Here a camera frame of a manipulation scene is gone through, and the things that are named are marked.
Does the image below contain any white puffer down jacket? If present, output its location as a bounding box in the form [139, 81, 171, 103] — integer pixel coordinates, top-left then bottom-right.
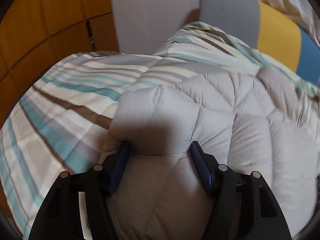
[104, 67, 319, 239]

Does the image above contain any striped bed comforter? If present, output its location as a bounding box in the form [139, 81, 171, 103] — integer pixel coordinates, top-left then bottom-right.
[1, 22, 319, 239]

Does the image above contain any grey yellow blue headboard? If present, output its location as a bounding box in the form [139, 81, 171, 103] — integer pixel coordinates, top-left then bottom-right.
[200, 0, 319, 85]

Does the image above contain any orange wooden wardrobe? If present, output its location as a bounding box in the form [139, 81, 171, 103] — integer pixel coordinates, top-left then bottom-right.
[1, 0, 119, 120]

